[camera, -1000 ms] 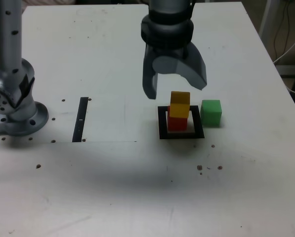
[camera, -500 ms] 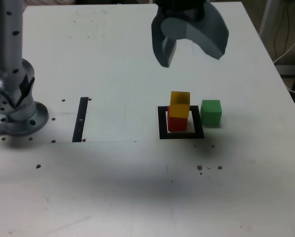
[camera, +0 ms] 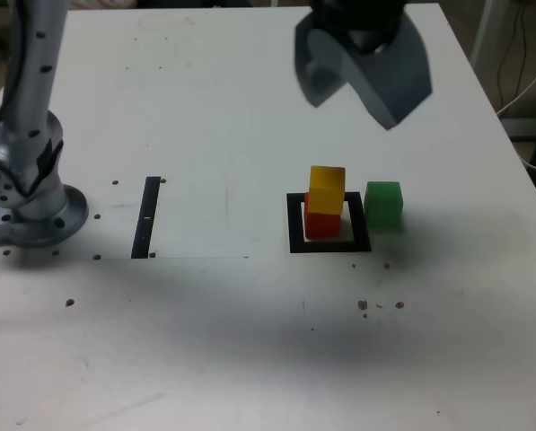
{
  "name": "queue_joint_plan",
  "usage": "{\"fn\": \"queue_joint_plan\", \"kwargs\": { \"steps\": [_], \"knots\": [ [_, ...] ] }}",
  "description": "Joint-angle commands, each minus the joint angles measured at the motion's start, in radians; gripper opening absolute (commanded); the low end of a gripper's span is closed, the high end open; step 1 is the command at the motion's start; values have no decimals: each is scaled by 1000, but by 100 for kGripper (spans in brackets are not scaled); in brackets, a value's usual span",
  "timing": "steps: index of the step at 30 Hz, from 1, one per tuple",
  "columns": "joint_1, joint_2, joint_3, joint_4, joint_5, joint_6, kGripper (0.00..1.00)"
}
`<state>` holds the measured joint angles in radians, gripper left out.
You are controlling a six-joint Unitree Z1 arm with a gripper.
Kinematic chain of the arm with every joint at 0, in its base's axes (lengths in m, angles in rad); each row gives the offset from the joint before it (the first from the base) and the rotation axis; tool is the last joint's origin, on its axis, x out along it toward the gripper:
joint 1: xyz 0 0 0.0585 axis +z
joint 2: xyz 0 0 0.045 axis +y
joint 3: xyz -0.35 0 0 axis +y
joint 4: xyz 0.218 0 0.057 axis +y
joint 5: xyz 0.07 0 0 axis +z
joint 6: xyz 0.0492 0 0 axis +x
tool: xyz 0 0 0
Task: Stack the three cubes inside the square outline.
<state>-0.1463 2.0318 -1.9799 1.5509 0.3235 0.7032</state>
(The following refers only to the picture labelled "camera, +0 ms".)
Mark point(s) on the black tape strip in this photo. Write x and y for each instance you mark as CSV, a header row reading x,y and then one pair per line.
x,y
144,202

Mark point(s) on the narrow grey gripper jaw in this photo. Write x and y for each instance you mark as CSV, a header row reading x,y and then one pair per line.
x,y
321,87

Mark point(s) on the white metal post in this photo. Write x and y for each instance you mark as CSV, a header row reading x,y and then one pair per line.
x,y
485,40

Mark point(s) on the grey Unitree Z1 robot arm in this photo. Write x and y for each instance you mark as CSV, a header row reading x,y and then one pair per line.
x,y
34,90

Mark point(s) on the black tape square outline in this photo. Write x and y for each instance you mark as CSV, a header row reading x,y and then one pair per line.
x,y
294,224

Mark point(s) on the green cube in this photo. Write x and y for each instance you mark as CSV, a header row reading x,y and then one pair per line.
x,y
384,206

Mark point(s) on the yellow cube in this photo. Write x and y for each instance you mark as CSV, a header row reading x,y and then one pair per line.
x,y
326,193

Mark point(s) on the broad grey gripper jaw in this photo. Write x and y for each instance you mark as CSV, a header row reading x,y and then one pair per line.
x,y
384,90

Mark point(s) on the pale pink cloth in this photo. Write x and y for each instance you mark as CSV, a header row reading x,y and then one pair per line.
x,y
110,3

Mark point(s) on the red cube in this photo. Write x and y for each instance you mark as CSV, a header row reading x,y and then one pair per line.
x,y
321,226

